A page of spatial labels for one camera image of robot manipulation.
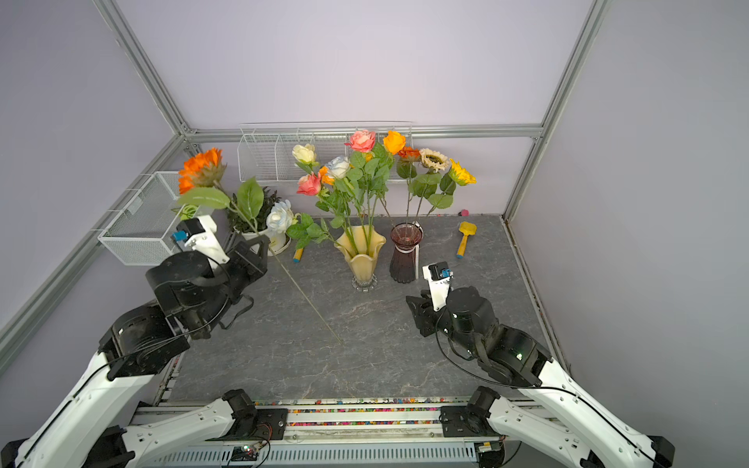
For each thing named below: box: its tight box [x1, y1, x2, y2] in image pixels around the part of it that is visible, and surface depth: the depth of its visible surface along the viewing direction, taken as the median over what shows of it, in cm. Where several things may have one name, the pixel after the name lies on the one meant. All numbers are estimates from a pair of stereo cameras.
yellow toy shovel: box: [456, 221, 478, 260], surface depth 115 cm
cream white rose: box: [291, 143, 320, 175], surface depth 82 cm
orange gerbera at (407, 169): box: [395, 146, 422, 226], surface depth 86 cm
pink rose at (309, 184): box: [296, 171, 322, 196], surface depth 76 cm
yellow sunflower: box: [426, 157, 478, 217], surface depth 80 cm
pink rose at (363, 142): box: [344, 129, 380, 235], surface depth 75 cm
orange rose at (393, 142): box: [379, 130, 407, 222], surface depth 80 cm
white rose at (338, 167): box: [324, 156, 352, 179], surface depth 76 cm
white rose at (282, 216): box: [265, 198, 299, 234], surface depth 70 cm
